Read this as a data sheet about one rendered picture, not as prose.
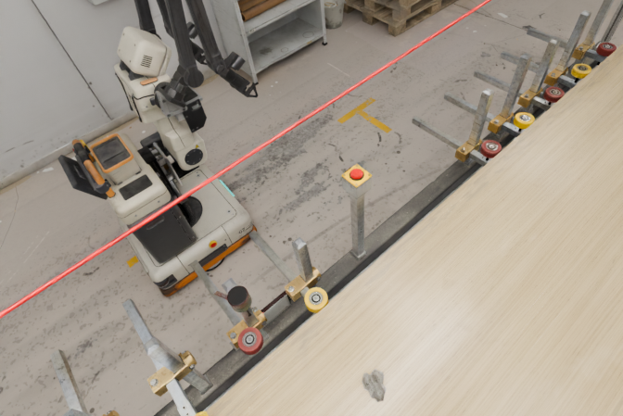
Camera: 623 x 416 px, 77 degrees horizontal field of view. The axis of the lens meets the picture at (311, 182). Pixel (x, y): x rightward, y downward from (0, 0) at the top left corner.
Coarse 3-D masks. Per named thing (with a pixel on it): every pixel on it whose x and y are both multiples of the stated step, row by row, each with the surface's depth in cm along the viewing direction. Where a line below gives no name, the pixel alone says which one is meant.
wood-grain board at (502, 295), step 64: (576, 128) 171; (512, 192) 154; (576, 192) 151; (384, 256) 142; (448, 256) 140; (512, 256) 137; (576, 256) 135; (320, 320) 130; (384, 320) 128; (448, 320) 126; (512, 320) 124; (576, 320) 122; (256, 384) 119; (320, 384) 118; (384, 384) 116; (448, 384) 114; (512, 384) 112; (576, 384) 111
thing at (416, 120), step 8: (416, 120) 196; (424, 120) 195; (424, 128) 194; (432, 128) 191; (440, 136) 188; (448, 136) 187; (448, 144) 187; (456, 144) 183; (472, 152) 179; (480, 160) 176; (488, 160) 175
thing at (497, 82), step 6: (474, 72) 214; (480, 72) 212; (480, 78) 213; (486, 78) 210; (492, 78) 209; (492, 84) 209; (498, 84) 206; (504, 84) 204; (510, 84) 204; (504, 90) 205; (522, 90) 200; (534, 102) 196; (540, 102) 193; (546, 102) 193; (546, 108) 193
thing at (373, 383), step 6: (366, 372) 118; (372, 372) 118; (378, 372) 118; (366, 378) 116; (372, 378) 117; (378, 378) 116; (366, 384) 115; (372, 384) 115; (378, 384) 115; (372, 390) 114; (378, 390) 115; (384, 390) 114; (372, 396) 114; (378, 396) 113
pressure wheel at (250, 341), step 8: (248, 328) 130; (256, 328) 130; (240, 336) 128; (248, 336) 128; (256, 336) 128; (240, 344) 127; (248, 344) 127; (256, 344) 126; (248, 352) 126; (256, 352) 127
